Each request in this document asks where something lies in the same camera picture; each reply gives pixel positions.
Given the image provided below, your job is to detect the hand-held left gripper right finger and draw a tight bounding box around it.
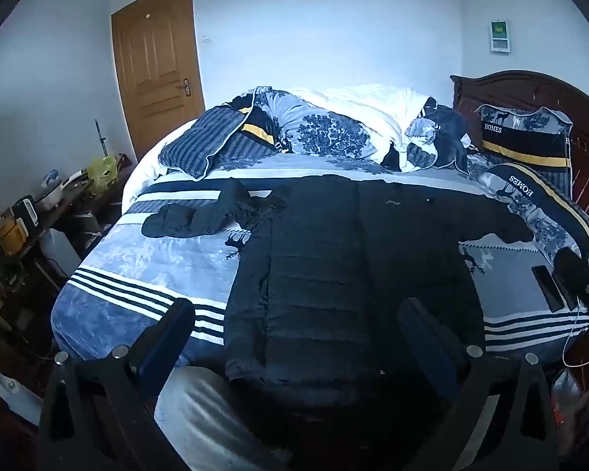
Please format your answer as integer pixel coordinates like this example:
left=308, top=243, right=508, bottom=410
left=397, top=298, right=560, bottom=471

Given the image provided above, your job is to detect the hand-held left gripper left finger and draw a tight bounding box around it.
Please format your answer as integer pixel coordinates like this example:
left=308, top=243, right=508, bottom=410
left=39, top=298, right=196, bottom=471

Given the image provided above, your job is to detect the black down jacket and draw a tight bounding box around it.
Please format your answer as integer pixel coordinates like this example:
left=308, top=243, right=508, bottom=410
left=142, top=174, right=534, bottom=396

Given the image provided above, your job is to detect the blue deer-print bedsheet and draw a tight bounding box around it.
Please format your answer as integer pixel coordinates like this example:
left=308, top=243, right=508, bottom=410
left=51, top=152, right=589, bottom=369

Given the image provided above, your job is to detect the person's grey trouser leg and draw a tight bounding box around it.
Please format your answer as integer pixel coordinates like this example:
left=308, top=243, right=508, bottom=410
left=154, top=365, right=288, bottom=471

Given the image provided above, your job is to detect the white plastic container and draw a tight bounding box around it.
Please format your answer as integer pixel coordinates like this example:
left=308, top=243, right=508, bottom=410
left=42, top=230, right=82, bottom=276

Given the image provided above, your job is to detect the black smartphone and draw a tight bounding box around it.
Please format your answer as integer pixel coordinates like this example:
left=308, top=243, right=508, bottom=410
left=531, top=265, right=565, bottom=313

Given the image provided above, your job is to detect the wooden side table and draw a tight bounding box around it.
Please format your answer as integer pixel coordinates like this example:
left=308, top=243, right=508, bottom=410
left=0, top=167, right=131, bottom=339

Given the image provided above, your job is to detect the red white plastic bag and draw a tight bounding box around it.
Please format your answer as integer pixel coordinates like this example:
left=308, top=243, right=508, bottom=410
left=550, top=368, right=589, bottom=433

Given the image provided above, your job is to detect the black object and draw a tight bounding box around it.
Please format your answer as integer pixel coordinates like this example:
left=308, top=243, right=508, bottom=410
left=554, top=248, right=589, bottom=316

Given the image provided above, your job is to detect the yellow plastic bag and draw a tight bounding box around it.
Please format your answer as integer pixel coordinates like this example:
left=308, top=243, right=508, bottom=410
left=86, top=155, right=119, bottom=184

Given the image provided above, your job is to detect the white slipper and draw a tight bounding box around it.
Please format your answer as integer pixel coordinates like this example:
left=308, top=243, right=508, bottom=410
left=0, top=370, right=45, bottom=427

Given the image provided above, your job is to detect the flat printed pillow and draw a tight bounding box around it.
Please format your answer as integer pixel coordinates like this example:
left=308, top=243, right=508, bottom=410
left=478, top=162, right=589, bottom=267

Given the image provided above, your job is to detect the white cooking pot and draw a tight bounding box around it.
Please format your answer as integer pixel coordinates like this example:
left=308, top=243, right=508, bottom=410
left=32, top=179, right=64, bottom=209

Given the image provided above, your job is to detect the black white appliance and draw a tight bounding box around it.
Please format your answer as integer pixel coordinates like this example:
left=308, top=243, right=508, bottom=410
left=12, top=195, right=40, bottom=229

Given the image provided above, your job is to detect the yellow jar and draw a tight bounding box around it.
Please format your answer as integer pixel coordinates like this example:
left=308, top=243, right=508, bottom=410
left=0, top=218, right=23, bottom=256

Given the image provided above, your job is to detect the upright printed pillow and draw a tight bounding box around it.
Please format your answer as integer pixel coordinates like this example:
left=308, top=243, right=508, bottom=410
left=475, top=104, right=575, bottom=198

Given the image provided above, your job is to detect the blue tree-print quilt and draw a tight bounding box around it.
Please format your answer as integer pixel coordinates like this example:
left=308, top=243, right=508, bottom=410
left=158, top=86, right=473, bottom=180

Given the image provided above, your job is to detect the brown wooden door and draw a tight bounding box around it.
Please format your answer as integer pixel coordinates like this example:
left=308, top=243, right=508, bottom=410
left=111, top=0, right=206, bottom=162

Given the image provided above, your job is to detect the dark wooden headboard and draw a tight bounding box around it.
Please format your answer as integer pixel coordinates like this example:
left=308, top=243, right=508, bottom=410
left=450, top=71, right=589, bottom=256

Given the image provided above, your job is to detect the white charging cable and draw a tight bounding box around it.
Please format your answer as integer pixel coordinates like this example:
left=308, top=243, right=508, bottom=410
left=562, top=299, right=589, bottom=369

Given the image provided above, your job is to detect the white green wall panel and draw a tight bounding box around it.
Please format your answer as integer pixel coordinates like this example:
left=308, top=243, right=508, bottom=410
left=489, top=20, right=512, bottom=53

